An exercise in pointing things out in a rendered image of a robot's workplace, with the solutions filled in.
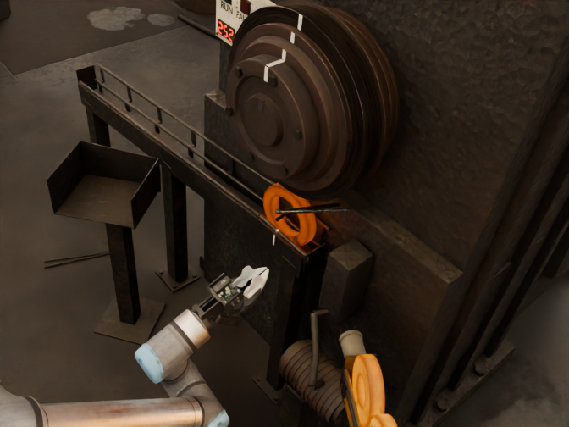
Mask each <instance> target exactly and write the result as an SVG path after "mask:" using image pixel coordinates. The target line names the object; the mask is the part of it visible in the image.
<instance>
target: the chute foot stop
mask: <svg viewBox="0 0 569 427"><path fill-rule="evenodd" d="M76 75H77V79H78V83H79V81H80V80H81V81H82V82H83V83H85V84H86V85H87V86H89V87H90V88H91V89H92V90H96V89H98V87H97V83H96V82H95V81H94V79H96V74H95V70H94V65H90V66H87V67H85V68H81V69H77V70H76ZM79 84H80V83H79Z"/></svg>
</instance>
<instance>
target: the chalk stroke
mask: <svg viewBox="0 0 569 427"><path fill-rule="evenodd" d="M301 23H302V15H300V14H299V21H298V29H299V30H301ZM294 38H295V33H293V32H291V38H290V41H291V42H292V43H294ZM285 54H286V51H285V50H284V49H283V54H282V59H283V60H282V59H280V60H278V61H275V62H272V63H271V64H266V65H267V66H268V67H270V66H273V65H276V64H280V63H282V62H284V61H285ZM268 67H266V66H265V73H264V80H265V81H266V82H268Z"/></svg>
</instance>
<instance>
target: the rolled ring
mask: <svg viewBox="0 0 569 427"><path fill-rule="evenodd" d="M279 197H283V198H284V199H286V200H287V201H288V202H289V203H290V204H291V205H292V206H293V208H300V207H308V206H311V204H310V203H309V202H308V200H306V199H304V198H301V197H298V196H297V195H295V194H293V193H292V192H290V191H288V190H286V189H285V188H284V187H282V185H280V183H276V184H274V185H272V186H270V187H269V188H268V189H267V190H266V191H265V193H264V197H263V206H264V211H265V214H266V216H267V219H268V220H269V221H270V222H271V223H272V224H273V225H275V226H276V227H277V228H278V229H280V230H281V231H282V232H283V233H284V234H285V235H286V236H288V237H289V238H290V239H291V240H292V241H293V242H294V243H295V244H296V245H297V246H298V247H302V246H304V245H305V244H307V243H308V242H309V241H311V240H312V239H313V237H314V236H315V234H316V229H317V225H316V219H315V215H314V213H298V214H297V215H298V217H299V220H300V226H301V228H300V232H297V231H295V230H292V229H291V228H290V227H289V226H288V225H287V224H286V222H285V220H284V219H281V220H280V221H279V222H277V221H276V220H275V219H276V218H277V217H279V216H280V215H281V213H280V214H276V213H275V210H276V209H279Z"/></svg>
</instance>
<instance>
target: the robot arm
mask: <svg viewBox="0 0 569 427"><path fill-rule="evenodd" d="M268 272H269V269H268V268H267V267H264V268H258V269H253V268H251V267H250V266H245V268H243V270H242V272H241V276H240V277H235V278H233V279H230V278H229V277H228V276H225V274H224V273H222V274H221V275H220V276H219V277H218V278H217V279H216V280H215V281H213V282H212V283H211V284H210V285H208V286H207V288H208V290H209V291H210V293H211V296H210V297H208V298H207V299H206V300H205V301H204V302H202V303H201V304H200V305H197V304H195V305H194V306H193V307H192V308H193V309H192V310H191V311H190V310H189V309H186V310H185V311H184V312H183V313H182V314H181V315H179V316H177V317H176V319H174V320H173V321H172V322H171V323H170V324H168V325H167V326H165V327H164V328H163V329H162V330H160V331H159V332H158V333H157V334H156V335H155V336H154V337H153V338H151V339H150V340H149V341H148V342H146V343H144V344H142V345H141V347H140V348H139V349H138V350H137V351H136V352H135V359H136V361H137V362H138V364H139V365H140V366H141V367H142V369H143V370H144V372H145V373H146V375H147V376H148V377H149V378H150V380H151V381H152V382H153V383H154V384H157V383H158V382H161V384H162V385H163V387H164V389H165V390H166V392H167V393H168V395H169V396H170V398H158V399H140V400H121V401H102V402H66V403H48V404H39V403H38V402H37V400H35V399H34V398H33V397H31V396H16V395H13V394H11V393H9V392H8V391H6V390H5V389H4V388H3V385H2V383H1V380H0V427H228V425H229V416H228V415H227V413H226V412H225V409H223V407H222V406H221V404H220V403H219V401H218V399H217V398H216V397H215V396H214V395H213V393H212V391H211V390H210V388H209V387H208V385H207V383H206V381H205V380H204V379H203V378H202V376H201V374H200V373H199V371H198V369H197V366H196V365H195V364H194V363H193V362H192V361H191V359H190V358H189V356H190V355H191V354H192V353H193V352H195V351H196V350H197V349H199V348H200V347H201V346H202V345H203V344H204V343H206V342H207V341H208V340H209V339H210V338H211V336H210V335H209V333H211V332H212V331H213V330H214V328H213V327H212V326H211V323H212V322H214V323H215V324H224V325H231V326H238V325H239V324H240V322H241V321H242V320H243V318H242V317H241V316H240V313H241V312H242V313H244V312H245V311H246V310H247V309H249V308H251V307H252V306H253V305H254V304H255V303H256V301H257V299H258V298H259V296H260V294H261V292H262V289H263V287H264V285H265V283H266V281H267V278H268ZM220 278H221V281H219V283H217V284H216V285H215V286H213V283H214V282H216V281H217V280H218V279H220ZM250 283H251V284H250ZM249 284H250V285H249ZM248 285H249V286H248ZM241 290H245V291H244V293H242V291H241ZM243 295H244V296H245V297H243Z"/></svg>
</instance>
